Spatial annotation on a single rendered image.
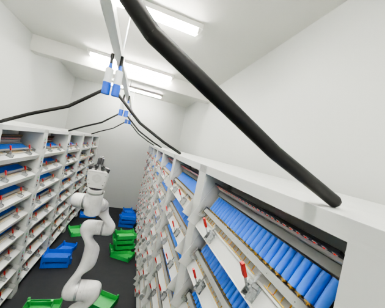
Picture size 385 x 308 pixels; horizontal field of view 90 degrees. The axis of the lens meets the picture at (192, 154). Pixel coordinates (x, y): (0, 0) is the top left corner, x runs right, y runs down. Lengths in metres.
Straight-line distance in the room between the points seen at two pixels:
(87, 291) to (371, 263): 1.53
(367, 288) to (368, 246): 0.05
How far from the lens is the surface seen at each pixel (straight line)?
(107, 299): 2.80
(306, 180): 0.39
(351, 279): 0.39
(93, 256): 1.63
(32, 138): 2.41
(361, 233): 0.37
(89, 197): 1.17
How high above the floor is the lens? 1.77
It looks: 1 degrees down
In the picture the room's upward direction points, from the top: 12 degrees clockwise
